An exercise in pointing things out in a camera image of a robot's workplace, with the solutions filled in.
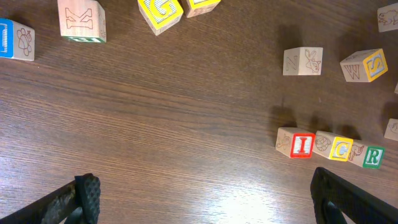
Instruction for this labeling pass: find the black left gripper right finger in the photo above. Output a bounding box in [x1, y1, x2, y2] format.
[310, 167, 397, 224]

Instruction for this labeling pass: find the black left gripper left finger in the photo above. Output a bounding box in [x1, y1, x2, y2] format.
[1, 173, 101, 224]

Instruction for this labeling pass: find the yellow block cluster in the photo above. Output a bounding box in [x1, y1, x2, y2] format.
[313, 131, 353, 162]

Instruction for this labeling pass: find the green R letter block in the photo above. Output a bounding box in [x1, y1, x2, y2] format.
[348, 139, 386, 169]

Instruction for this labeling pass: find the red I letter block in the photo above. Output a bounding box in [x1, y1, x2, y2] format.
[275, 127, 315, 159]

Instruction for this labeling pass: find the red side wooden block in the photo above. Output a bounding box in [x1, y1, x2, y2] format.
[282, 47, 323, 76]

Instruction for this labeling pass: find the yellow block lower middle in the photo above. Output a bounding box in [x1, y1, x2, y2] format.
[384, 118, 398, 141]

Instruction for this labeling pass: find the yellow block near R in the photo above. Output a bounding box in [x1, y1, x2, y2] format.
[340, 49, 388, 83]

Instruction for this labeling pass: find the blue H block lower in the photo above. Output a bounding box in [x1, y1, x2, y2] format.
[1, 18, 35, 61]

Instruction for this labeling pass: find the green E side block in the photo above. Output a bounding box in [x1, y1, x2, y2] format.
[57, 0, 106, 43]

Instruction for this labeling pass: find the green Z letter block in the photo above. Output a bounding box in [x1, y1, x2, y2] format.
[377, 3, 398, 32]

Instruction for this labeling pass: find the yellow block left lower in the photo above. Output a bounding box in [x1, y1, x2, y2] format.
[137, 0, 183, 35]

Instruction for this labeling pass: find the yellow block left middle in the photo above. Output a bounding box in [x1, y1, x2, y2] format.
[181, 0, 221, 18]

